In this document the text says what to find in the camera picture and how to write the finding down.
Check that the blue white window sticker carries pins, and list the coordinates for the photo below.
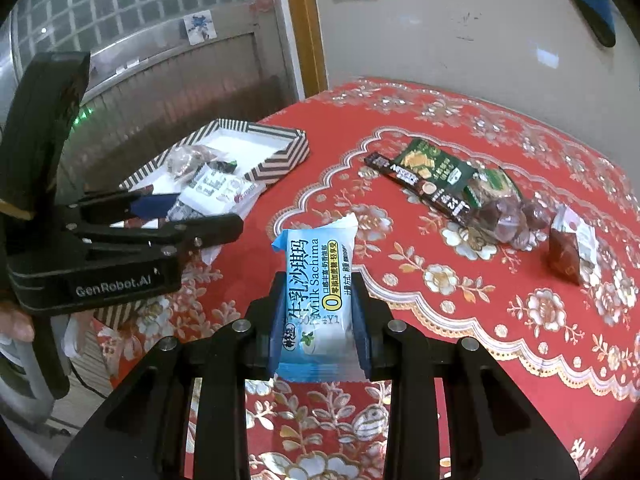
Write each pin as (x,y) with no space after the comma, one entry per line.
(200,27)

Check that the pink clear packet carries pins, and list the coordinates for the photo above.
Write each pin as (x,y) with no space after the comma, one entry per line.
(250,197)

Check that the green clear snack packet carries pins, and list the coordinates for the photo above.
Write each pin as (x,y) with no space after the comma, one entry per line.
(492,187)

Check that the black white printed packet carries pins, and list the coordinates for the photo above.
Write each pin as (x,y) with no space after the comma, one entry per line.
(212,192)

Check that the brown white triangular packet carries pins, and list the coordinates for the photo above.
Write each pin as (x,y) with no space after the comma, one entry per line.
(565,252)

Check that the red floral tablecloth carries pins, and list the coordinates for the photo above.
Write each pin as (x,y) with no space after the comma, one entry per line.
(450,335)

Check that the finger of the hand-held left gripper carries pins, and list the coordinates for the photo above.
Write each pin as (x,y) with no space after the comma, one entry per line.
(150,206)
(210,230)

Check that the blue black hanging object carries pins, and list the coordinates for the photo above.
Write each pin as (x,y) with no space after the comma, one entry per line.
(590,0)

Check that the striped cardboard box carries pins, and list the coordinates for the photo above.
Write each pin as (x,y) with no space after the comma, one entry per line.
(282,160)

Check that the glass block window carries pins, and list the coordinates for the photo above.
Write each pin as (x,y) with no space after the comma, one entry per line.
(125,5)

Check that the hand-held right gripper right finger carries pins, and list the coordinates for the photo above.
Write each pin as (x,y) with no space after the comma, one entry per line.
(361,325)

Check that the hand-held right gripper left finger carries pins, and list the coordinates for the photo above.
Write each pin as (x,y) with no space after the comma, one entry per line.
(277,320)

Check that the dark brown coffee stick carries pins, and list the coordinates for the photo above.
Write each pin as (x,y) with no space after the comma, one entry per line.
(400,170)

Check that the blue white snack packet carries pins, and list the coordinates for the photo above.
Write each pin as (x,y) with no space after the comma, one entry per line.
(315,300)

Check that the grey metal door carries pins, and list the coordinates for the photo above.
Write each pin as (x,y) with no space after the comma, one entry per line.
(175,95)

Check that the golden door frame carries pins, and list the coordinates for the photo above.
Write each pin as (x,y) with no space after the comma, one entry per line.
(305,25)

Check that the clear bag of brown candies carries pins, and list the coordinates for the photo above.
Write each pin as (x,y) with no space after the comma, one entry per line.
(510,222)

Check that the clear bag of brown snack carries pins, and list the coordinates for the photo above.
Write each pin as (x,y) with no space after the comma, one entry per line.
(187,160)

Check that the dark green snack packet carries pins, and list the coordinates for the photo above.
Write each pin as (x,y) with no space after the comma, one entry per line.
(430,160)

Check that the person's left hand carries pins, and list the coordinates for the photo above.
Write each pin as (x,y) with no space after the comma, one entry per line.
(15,325)

